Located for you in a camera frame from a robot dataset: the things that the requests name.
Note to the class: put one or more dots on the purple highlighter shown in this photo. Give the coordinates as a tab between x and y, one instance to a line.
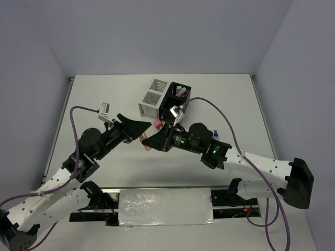
181	92

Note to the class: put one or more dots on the silver foil sheet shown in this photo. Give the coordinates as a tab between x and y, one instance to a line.
156	207

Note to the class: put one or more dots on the black slatted pen holder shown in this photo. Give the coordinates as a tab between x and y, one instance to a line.
170	99

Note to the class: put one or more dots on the white slatted pen holder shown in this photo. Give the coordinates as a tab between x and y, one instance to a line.
152	100

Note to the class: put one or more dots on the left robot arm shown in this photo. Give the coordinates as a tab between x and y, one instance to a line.
68	189

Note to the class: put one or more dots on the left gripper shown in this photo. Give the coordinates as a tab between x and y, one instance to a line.
129	129

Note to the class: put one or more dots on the pink-capped marker tube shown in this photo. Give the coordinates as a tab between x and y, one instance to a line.
158	124

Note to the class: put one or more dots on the clear blue-capped spray bottle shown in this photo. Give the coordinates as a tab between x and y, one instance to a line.
215	135

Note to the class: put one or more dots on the orange highlighter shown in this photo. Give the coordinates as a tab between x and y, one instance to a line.
141	139

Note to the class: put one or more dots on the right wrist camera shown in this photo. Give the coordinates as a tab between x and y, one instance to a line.
178	114

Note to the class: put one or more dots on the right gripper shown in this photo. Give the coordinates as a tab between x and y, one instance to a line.
160	141

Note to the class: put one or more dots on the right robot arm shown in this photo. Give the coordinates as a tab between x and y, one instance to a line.
293	181

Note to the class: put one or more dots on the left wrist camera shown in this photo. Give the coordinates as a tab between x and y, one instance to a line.
104	112

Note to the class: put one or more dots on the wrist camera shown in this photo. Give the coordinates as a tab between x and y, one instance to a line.
104	112
178	114

